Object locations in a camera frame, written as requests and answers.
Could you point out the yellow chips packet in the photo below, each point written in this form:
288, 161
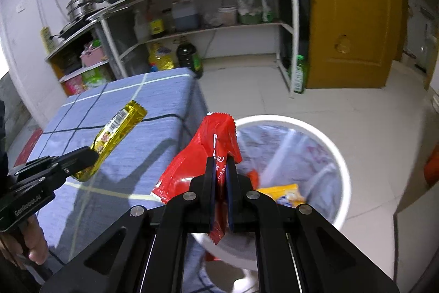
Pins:
284, 195

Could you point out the red snack packet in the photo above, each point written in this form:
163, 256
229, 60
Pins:
192, 159

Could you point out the yellow cooking oil jug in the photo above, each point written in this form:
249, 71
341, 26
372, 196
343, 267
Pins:
160, 58

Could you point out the large dark soy bottle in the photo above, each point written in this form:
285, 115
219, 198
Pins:
188, 58

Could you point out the white wall socket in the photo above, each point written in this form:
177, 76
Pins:
20, 8

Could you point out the white round bin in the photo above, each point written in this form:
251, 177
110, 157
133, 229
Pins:
341, 169

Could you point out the yellow wooden door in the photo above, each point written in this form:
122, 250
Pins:
353, 21

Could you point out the white plastic bottle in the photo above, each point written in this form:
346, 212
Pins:
141, 27

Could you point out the gold bar wrapper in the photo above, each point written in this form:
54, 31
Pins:
116, 128

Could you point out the steel steamer pot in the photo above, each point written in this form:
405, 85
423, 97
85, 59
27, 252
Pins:
80, 8

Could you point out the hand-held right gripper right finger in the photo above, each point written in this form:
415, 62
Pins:
234, 183

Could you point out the red floor mat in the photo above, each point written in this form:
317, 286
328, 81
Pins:
29, 147

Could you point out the blue plaid tablecloth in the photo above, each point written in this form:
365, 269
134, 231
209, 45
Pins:
161, 97

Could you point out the white and green plastic bags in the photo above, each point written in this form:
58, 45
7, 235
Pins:
252, 6

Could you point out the clear jug with dark liquid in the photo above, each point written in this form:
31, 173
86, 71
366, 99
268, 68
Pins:
185, 16

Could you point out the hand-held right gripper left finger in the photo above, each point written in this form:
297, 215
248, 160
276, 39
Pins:
207, 183

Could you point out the white plastic tub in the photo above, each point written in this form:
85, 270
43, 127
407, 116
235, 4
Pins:
227, 16

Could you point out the clear plastic bin liner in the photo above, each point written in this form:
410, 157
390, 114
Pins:
308, 159

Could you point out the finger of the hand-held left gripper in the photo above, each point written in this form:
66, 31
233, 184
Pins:
82, 159

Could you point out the yellow label vinegar bottle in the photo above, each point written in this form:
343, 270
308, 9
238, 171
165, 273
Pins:
156, 25

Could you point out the pink and green packets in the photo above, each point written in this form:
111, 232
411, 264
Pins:
89, 80

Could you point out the pink storage basket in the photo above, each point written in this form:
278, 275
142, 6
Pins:
92, 54

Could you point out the person's left hand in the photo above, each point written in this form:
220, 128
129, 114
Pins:
36, 238

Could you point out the low wooden shelf unit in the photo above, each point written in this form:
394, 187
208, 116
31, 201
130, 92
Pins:
55, 68

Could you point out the black induction cooker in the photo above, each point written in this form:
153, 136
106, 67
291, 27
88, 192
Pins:
73, 28

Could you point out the green plastic bottle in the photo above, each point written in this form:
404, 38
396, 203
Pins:
298, 75

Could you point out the yellow power strip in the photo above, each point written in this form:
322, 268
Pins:
47, 39

